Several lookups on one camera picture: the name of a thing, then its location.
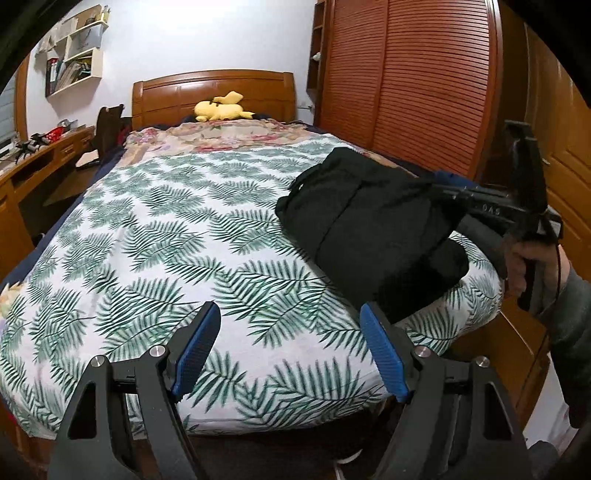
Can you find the window blinds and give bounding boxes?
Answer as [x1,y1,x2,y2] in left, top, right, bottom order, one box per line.
[0,69,21,153]

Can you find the wooden window frame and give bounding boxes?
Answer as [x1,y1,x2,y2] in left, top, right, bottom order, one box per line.
[14,51,31,144]

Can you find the person's right forearm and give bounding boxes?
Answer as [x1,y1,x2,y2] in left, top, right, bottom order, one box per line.
[536,263,591,430]

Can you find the dark grey cloth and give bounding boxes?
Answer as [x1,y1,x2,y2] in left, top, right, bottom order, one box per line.
[457,216,509,280]

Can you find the wooden bed frame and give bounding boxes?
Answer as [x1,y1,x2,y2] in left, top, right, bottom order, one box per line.
[443,295,555,416]

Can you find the floral blanket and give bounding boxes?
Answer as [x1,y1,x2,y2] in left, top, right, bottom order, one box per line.
[122,119,333,155]

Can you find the white wall shelf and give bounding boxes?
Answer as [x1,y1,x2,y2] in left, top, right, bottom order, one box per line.
[34,2,112,97]

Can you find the black cable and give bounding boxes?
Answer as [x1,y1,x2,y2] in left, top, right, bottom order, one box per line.
[551,244,571,301]

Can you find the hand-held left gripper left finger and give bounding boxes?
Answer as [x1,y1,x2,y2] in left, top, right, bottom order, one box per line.
[47,301,221,480]

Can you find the wooden door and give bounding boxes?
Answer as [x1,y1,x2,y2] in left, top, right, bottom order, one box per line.
[524,18,591,213]

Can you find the wooden headboard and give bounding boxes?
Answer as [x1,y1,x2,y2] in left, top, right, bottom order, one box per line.
[131,69,296,130]

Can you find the leaf print bed sheet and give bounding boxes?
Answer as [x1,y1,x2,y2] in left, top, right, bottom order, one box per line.
[0,134,504,437]

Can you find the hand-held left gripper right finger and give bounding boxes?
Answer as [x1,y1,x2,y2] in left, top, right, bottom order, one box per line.
[359,302,529,480]

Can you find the dark wooden chair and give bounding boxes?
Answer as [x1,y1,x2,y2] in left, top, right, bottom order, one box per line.
[44,105,132,206]

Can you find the wooden desk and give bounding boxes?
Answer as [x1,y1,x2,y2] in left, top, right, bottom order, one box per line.
[0,124,98,282]

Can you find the black toy figure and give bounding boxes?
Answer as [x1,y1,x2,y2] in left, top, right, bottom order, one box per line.
[15,133,51,162]

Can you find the yellow plush toy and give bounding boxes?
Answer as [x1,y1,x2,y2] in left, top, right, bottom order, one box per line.
[194,91,254,123]

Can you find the person's right hand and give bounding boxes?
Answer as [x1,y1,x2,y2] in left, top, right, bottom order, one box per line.
[505,240,572,306]

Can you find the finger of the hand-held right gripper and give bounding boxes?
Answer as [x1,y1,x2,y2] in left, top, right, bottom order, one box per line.
[431,172,481,192]
[429,185,476,209]

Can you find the wooden louvered wardrobe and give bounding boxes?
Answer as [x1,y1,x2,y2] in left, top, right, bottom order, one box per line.
[307,0,504,185]

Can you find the white cable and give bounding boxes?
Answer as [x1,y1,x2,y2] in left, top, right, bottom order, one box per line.
[333,455,357,480]

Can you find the black jacket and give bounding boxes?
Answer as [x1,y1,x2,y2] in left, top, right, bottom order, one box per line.
[276,147,471,324]

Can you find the dark blue pillow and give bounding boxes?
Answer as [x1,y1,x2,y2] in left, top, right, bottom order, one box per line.
[178,113,259,124]

